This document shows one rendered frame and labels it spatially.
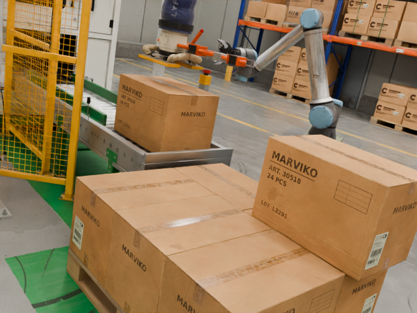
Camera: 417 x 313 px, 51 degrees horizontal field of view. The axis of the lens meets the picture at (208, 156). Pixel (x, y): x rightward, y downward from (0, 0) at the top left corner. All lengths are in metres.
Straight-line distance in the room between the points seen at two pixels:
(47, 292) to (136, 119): 1.20
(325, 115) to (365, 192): 1.15
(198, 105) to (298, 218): 1.12
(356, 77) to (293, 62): 1.64
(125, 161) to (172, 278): 1.23
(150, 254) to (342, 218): 0.77
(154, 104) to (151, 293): 1.30
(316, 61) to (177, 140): 0.99
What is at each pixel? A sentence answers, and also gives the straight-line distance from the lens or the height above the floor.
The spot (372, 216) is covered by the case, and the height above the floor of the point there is 0.81.
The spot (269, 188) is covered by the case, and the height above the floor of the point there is 0.72.
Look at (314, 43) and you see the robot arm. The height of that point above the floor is 1.38.
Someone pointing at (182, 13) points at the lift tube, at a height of 1.40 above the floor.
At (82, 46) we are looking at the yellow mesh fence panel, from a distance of 3.03.
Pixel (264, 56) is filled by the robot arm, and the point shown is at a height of 1.23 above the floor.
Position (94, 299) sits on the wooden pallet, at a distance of 2.29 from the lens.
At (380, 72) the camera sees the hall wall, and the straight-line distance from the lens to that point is 11.19.
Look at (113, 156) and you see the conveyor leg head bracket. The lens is 2.85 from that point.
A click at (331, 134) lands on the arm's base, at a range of 3.06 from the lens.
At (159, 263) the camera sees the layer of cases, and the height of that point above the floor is 0.49.
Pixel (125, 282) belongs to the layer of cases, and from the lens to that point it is 1.96.
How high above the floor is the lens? 1.38
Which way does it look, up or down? 17 degrees down
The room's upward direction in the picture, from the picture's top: 11 degrees clockwise
